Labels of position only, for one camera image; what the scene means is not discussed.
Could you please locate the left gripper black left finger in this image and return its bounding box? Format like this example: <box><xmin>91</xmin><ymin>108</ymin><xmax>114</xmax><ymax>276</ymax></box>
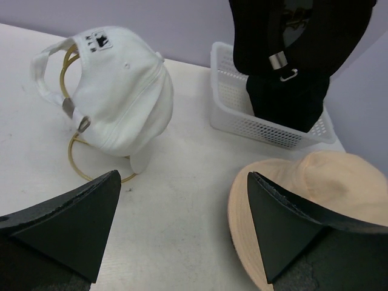
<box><xmin>1</xmin><ymin>170</ymin><xmax>121</xmax><ymax>290</ymax></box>

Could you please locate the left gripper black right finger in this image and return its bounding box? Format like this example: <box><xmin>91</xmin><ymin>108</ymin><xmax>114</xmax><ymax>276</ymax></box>
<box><xmin>247</xmin><ymin>172</ymin><xmax>387</xmax><ymax>290</ymax></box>

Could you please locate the beige bucket hat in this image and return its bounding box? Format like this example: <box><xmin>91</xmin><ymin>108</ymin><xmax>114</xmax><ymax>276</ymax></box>
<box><xmin>227</xmin><ymin>151</ymin><xmax>387</xmax><ymax>290</ymax></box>

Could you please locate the white baseball cap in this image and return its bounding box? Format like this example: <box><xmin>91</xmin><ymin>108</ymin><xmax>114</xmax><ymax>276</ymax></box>
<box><xmin>30</xmin><ymin>26</ymin><xmax>174</xmax><ymax>174</ymax></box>

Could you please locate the gold wire hat stand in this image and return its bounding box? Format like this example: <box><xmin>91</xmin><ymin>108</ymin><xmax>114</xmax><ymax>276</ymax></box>
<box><xmin>59</xmin><ymin>44</ymin><xmax>132</xmax><ymax>181</ymax></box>

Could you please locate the black baseball cap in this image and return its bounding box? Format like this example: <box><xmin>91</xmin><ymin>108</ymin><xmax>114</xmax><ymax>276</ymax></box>
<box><xmin>229</xmin><ymin>1</ymin><xmax>377</xmax><ymax>76</ymax></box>

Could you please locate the black hat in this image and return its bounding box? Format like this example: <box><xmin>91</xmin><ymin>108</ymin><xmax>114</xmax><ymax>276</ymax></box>
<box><xmin>246</xmin><ymin>73</ymin><xmax>330</xmax><ymax>133</ymax></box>

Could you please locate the white plastic basket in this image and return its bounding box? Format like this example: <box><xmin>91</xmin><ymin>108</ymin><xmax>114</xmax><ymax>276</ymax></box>
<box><xmin>210</xmin><ymin>42</ymin><xmax>336</xmax><ymax>150</ymax></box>

